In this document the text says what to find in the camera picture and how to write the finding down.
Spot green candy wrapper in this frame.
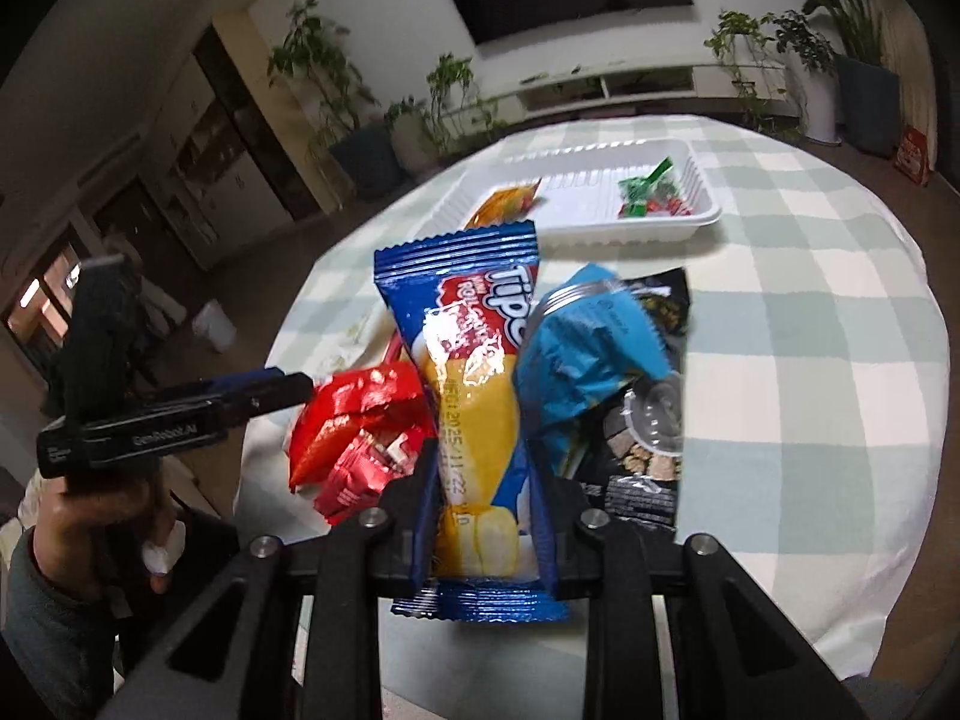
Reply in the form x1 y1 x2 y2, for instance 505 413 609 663
616 157 674 220

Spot white plastic tray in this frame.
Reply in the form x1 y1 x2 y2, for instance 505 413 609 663
420 139 723 249

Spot thin trailing potted plant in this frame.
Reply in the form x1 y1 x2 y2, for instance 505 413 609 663
703 10 797 132

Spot black snack packet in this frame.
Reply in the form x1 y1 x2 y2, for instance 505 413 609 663
559 268 692 539

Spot white bucket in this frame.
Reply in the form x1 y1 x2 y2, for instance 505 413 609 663
193 300 238 350

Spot person's left hand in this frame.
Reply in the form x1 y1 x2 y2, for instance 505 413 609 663
31 460 188 602

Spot person's dark pants leg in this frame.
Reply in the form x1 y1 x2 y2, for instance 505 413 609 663
112 499 250 691

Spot blue and yellow snack packet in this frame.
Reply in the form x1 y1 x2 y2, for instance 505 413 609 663
373 221 572 625

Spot wooden display cabinet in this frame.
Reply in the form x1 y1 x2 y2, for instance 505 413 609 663
191 15 332 265

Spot white television cabinet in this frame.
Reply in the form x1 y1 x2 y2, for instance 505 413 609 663
480 64 797 122

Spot tall plant in dark pot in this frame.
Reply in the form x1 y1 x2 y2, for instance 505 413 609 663
266 0 404 201

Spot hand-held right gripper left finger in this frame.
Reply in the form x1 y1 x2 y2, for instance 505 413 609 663
96 436 442 720

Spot small red candies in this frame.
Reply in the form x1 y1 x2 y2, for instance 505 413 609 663
643 193 695 220

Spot red and orange snack packet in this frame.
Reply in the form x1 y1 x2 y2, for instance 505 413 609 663
289 360 430 494

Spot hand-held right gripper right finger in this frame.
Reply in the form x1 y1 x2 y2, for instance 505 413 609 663
523 439 872 720

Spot round table with checked cloth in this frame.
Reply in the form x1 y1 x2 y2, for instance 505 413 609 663
232 114 944 680

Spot light blue snack packet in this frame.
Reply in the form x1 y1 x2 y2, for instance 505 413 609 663
514 264 674 477

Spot large plant in blue-grey pot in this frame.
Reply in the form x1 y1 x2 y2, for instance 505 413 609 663
772 0 902 157

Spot person's left forearm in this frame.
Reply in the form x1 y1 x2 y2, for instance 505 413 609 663
0 525 128 698

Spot red box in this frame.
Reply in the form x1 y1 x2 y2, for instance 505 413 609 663
894 125 932 185

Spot plant in white pot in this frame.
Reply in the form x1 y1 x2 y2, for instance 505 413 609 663
765 10 839 145

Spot leafy plant in pale pot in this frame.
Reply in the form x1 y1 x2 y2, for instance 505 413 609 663
385 52 497 171

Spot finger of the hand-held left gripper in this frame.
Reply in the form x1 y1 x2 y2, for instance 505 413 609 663
220 372 315 430
201 366 287 396

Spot small clear plastic cup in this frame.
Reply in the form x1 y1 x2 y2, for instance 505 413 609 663
621 377 685 460

